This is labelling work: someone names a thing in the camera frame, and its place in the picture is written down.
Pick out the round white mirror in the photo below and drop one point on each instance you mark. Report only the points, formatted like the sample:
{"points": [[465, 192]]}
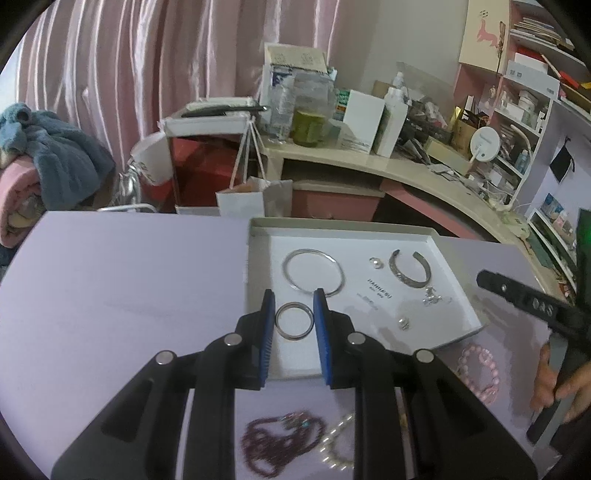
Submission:
{"points": [[485, 144]]}

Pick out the white paper gift bag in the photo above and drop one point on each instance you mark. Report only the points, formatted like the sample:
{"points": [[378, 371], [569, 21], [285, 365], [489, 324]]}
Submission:
{"points": [[250, 197]]}

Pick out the red storage box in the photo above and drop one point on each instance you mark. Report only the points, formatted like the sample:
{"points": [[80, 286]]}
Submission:
{"points": [[202, 166]]}

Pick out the white paper cup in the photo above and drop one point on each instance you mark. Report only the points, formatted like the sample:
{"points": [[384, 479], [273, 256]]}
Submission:
{"points": [[151, 155]]}

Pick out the person's right hand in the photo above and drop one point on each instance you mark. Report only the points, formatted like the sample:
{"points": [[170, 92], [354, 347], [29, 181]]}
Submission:
{"points": [[548, 388]]}

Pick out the pink folded blanket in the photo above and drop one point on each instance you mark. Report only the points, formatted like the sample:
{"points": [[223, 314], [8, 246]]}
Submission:
{"points": [[19, 181]]}

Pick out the blue fleece blanket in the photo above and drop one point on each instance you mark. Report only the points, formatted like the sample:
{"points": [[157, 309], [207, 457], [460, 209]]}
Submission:
{"points": [[72, 165]]}

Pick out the small silver ring bangle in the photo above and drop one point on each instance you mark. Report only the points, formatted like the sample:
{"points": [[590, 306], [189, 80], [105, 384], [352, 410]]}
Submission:
{"points": [[294, 321]]}

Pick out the clear plastic bag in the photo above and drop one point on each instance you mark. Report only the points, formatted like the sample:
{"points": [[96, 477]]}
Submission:
{"points": [[300, 90]]}

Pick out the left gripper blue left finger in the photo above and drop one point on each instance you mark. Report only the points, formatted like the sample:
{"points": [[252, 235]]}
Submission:
{"points": [[252, 363]]}

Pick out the white jewelry tray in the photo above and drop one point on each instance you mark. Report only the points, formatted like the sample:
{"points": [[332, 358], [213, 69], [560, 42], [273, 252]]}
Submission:
{"points": [[387, 268]]}

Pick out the pink curtain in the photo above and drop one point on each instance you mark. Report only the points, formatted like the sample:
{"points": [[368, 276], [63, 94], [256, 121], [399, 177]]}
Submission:
{"points": [[115, 68]]}

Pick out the black pouch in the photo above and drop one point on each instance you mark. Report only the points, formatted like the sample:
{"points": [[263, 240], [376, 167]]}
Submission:
{"points": [[563, 162]]}

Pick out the black hairbrush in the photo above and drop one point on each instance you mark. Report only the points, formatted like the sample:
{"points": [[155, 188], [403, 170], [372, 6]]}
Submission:
{"points": [[223, 110]]}

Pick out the pink white shelf unit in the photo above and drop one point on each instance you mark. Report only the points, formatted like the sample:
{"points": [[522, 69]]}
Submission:
{"points": [[520, 74]]}

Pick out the green glass jar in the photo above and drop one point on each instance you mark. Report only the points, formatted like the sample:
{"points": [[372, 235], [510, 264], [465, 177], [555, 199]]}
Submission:
{"points": [[307, 128]]}

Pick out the large silver bangle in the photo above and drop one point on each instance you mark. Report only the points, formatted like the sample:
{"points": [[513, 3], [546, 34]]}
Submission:
{"points": [[306, 270]]}

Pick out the white carton box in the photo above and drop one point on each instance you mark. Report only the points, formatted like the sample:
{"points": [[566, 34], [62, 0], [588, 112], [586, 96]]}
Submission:
{"points": [[361, 122]]}

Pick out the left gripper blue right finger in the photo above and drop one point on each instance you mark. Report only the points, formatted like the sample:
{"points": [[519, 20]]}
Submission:
{"points": [[332, 329]]}

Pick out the small silver stud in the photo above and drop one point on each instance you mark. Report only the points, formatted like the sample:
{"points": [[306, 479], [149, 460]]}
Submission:
{"points": [[404, 323]]}

